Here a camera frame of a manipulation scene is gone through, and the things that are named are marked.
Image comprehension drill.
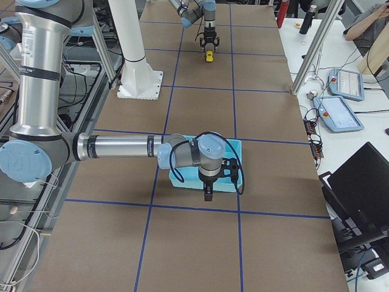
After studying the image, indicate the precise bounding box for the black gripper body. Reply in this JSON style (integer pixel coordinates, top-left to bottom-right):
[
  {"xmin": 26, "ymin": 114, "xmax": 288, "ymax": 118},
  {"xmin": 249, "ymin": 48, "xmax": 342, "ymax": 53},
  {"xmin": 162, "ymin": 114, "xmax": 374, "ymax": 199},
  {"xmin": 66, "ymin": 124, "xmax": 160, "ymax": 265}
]
[
  {"xmin": 199, "ymin": 27, "xmax": 219, "ymax": 52},
  {"xmin": 199, "ymin": 173, "xmax": 218, "ymax": 188}
]

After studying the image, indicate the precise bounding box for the black laptop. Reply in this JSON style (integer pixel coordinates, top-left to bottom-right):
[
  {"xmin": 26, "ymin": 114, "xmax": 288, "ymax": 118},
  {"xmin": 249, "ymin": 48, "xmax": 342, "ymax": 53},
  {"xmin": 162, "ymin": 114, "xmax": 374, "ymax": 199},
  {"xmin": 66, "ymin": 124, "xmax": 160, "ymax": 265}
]
[{"xmin": 327, "ymin": 142, "xmax": 388, "ymax": 257}]

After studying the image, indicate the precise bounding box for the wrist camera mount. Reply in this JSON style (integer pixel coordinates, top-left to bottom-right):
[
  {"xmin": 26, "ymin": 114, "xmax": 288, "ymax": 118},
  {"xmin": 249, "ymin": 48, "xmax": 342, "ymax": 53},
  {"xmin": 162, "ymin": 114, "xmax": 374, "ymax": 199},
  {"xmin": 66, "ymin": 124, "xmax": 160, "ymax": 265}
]
[{"xmin": 221, "ymin": 158, "xmax": 239, "ymax": 185}]

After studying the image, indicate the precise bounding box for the near blue teach pendant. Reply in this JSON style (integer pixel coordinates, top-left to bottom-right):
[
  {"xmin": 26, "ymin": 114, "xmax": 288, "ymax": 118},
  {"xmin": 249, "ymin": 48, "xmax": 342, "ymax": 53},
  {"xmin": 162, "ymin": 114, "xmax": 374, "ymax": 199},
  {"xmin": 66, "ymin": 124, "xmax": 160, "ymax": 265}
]
[{"xmin": 312, "ymin": 96, "xmax": 364, "ymax": 133}]

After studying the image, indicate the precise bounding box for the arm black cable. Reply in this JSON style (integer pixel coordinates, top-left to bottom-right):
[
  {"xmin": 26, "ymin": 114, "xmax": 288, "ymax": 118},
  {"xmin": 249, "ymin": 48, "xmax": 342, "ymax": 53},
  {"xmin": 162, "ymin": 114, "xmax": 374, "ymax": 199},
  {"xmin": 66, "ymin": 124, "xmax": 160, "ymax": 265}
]
[{"xmin": 169, "ymin": 131, "xmax": 246, "ymax": 195}]

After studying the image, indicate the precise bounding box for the aluminium frame post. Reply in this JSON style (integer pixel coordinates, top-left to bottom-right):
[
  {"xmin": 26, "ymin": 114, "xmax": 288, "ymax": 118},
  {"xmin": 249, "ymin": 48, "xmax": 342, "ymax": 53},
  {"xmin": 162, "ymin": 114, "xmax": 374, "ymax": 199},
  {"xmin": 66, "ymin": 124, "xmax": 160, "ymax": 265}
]
[{"xmin": 290, "ymin": 0, "xmax": 343, "ymax": 96}]

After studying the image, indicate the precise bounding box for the seated person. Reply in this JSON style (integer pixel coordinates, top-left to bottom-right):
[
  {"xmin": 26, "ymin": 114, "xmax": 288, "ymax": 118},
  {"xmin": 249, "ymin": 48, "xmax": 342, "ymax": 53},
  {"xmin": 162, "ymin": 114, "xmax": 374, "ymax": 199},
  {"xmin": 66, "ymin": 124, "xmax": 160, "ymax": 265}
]
[{"xmin": 343, "ymin": 1, "xmax": 388, "ymax": 55}]

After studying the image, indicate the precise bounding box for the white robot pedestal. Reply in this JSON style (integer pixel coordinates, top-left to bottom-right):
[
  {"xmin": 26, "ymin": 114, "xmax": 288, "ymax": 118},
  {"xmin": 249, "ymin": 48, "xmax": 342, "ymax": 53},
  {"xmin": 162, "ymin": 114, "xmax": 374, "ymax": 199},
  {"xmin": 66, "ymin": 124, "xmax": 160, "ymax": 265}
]
[{"xmin": 109, "ymin": 0, "xmax": 163, "ymax": 100}]

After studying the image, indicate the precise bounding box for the light blue plastic bin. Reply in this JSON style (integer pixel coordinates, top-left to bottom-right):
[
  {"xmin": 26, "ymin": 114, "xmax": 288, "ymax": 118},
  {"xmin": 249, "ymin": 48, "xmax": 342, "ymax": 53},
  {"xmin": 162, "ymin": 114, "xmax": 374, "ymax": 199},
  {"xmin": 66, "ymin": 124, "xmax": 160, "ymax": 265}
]
[{"xmin": 169, "ymin": 139, "xmax": 243, "ymax": 192}]

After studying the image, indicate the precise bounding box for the black bottle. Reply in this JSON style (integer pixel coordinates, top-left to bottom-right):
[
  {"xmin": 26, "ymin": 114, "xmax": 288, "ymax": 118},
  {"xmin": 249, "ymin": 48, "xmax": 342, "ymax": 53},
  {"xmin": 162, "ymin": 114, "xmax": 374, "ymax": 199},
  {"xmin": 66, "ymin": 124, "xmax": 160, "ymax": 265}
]
[{"xmin": 299, "ymin": 5, "xmax": 317, "ymax": 35}]

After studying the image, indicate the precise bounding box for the blue teach pendant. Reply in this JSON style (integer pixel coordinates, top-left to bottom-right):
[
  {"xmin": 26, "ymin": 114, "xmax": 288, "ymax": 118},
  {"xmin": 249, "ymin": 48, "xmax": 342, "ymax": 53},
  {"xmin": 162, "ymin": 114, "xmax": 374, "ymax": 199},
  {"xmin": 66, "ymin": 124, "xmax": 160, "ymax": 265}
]
[
  {"xmin": 312, "ymin": 96, "xmax": 364, "ymax": 133},
  {"xmin": 328, "ymin": 68, "xmax": 365, "ymax": 102}
]

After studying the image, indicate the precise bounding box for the far blue teach pendant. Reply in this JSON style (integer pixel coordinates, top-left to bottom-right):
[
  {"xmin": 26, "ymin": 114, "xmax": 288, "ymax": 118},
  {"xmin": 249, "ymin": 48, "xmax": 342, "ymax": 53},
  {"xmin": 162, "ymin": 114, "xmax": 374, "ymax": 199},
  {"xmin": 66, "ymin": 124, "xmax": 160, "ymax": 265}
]
[{"xmin": 328, "ymin": 68, "xmax": 365, "ymax": 102}]

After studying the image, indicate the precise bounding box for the red cylinder bottle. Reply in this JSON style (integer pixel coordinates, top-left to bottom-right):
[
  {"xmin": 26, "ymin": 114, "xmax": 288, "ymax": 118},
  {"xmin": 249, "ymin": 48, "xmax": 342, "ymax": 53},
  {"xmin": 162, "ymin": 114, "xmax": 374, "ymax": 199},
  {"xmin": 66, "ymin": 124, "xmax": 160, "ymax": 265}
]
[{"xmin": 277, "ymin": 0, "xmax": 289, "ymax": 29}]

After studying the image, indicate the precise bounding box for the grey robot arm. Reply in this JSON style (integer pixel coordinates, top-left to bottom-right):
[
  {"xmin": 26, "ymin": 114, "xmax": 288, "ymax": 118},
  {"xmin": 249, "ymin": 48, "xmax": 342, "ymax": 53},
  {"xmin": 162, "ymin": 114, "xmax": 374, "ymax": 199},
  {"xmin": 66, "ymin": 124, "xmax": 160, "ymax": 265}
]
[
  {"xmin": 169, "ymin": 1, "xmax": 219, "ymax": 54},
  {"xmin": 1, "ymin": 1, "xmax": 226, "ymax": 201}
]

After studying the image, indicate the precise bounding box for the yellow beetle toy car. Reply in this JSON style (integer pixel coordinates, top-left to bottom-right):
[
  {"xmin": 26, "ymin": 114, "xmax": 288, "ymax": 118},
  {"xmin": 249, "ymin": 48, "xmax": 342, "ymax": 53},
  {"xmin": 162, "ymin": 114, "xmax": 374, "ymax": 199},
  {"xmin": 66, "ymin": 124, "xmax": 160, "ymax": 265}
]
[{"xmin": 205, "ymin": 50, "xmax": 214, "ymax": 63}]

